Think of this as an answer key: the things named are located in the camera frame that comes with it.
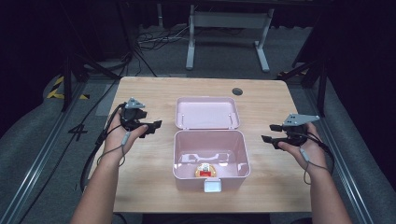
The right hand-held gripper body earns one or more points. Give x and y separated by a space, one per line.
295 129

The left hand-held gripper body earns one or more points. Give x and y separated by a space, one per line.
133 115

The pink plastic storage box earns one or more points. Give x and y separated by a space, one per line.
211 146

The person's right hand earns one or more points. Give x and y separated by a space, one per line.
311 152

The person's left hand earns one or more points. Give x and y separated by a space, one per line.
115 138

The black tripod stand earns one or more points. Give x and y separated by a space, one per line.
74 68
320 81

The black tape floor mark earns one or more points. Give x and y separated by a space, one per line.
77 130

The yellow and black floor tape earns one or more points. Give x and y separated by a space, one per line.
54 93

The aluminium floor rail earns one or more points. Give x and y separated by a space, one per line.
348 168
37 174

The white metal table frame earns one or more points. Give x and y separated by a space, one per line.
229 20

